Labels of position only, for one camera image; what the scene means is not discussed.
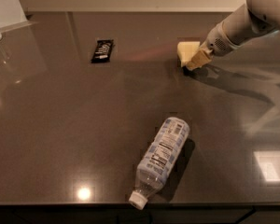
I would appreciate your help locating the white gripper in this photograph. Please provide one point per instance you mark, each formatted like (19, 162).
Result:
(216, 42)

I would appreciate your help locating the blue plastic water bottle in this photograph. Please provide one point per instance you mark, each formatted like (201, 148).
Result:
(155, 167)

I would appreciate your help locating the black snack bar wrapper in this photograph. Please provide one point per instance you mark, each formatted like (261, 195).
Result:
(102, 51)

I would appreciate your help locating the yellow sponge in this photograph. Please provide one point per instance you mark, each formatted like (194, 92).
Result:
(186, 50)

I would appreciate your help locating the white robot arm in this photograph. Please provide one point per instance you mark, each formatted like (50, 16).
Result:
(253, 19)

